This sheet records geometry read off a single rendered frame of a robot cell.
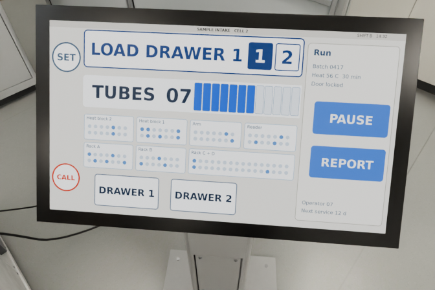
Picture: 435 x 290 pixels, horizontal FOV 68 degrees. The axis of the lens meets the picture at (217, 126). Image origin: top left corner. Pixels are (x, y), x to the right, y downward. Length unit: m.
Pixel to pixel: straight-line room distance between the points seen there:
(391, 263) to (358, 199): 1.19
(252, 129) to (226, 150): 0.05
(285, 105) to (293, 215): 0.15
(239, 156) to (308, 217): 0.13
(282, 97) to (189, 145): 0.14
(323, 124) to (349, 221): 0.14
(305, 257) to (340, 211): 1.08
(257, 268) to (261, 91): 1.10
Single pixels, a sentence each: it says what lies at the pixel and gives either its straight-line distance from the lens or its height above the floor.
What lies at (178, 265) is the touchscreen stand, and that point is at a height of 0.03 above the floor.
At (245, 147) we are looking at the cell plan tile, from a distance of 0.45.
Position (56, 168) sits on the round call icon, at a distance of 0.52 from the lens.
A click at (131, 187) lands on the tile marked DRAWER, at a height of 1.01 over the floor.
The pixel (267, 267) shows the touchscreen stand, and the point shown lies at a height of 0.03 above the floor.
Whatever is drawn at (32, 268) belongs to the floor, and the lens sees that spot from 1.69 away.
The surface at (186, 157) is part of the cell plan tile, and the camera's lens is 0.45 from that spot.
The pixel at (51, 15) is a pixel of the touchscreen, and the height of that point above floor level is 1.19.
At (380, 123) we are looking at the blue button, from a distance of 0.48.
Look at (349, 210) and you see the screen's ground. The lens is 0.49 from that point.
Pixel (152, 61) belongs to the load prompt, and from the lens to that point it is 0.46.
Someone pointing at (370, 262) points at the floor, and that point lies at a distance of 1.64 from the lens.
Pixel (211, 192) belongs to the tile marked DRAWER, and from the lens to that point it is 0.46.
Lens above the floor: 1.40
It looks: 46 degrees down
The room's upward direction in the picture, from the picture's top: straight up
